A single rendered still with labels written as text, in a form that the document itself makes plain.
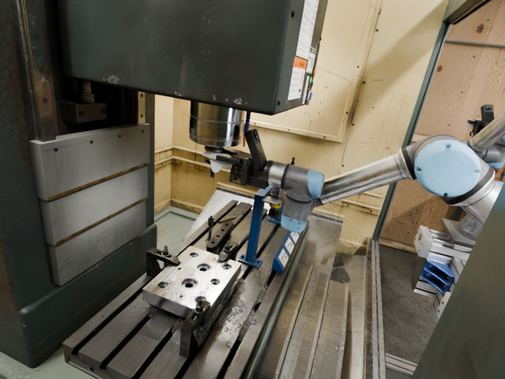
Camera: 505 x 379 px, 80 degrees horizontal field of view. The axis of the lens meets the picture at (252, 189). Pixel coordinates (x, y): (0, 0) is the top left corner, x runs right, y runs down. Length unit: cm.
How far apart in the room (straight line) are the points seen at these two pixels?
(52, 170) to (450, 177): 105
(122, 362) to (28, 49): 86
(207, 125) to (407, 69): 124
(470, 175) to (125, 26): 88
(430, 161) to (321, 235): 124
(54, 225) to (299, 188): 78
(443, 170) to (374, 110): 111
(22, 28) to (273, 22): 64
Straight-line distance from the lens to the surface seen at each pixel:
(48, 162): 107
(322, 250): 185
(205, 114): 85
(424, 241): 149
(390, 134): 185
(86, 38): 102
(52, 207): 113
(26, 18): 102
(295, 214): 87
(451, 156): 76
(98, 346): 107
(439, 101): 346
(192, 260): 119
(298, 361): 126
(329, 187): 96
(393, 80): 183
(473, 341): 62
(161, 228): 220
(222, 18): 78
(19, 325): 132
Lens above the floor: 169
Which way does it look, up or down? 22 degrees down
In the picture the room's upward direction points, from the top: 8 degrees clockwise
